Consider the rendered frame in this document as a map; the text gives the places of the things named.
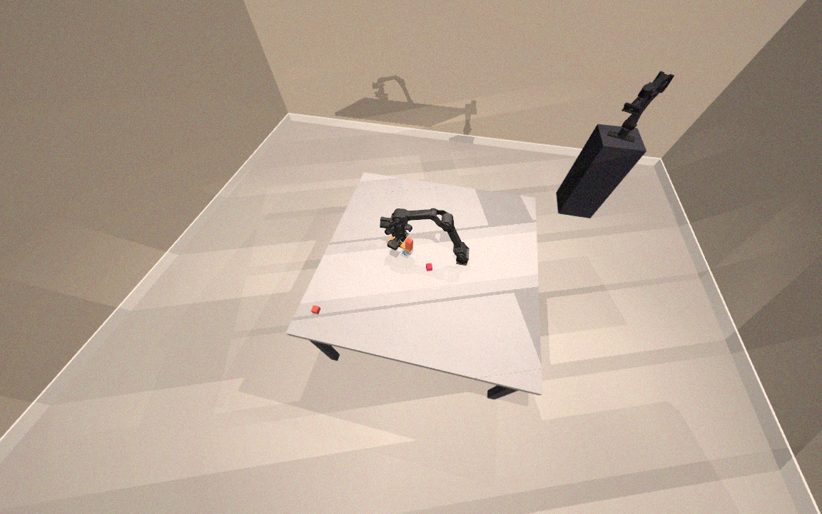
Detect orange bar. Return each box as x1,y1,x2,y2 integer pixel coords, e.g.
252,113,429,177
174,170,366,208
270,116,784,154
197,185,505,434
389,236,413,252

